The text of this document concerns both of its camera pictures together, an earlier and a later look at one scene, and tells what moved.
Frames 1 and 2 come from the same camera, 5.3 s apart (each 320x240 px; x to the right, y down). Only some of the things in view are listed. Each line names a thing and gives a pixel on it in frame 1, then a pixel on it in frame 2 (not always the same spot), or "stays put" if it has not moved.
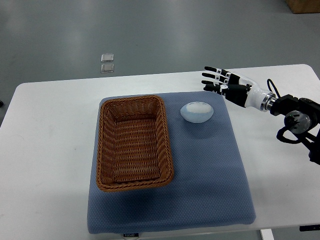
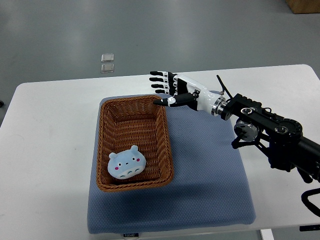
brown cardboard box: x=304 y=6 stays put
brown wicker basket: x=133 y=146 stays put
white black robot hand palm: x=243 y=95 → x=182 y=85
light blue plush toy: x=197 y=112 → x=126 y=164
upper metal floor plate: x=107 y=57 stays put
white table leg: x=267 y=234 stays put
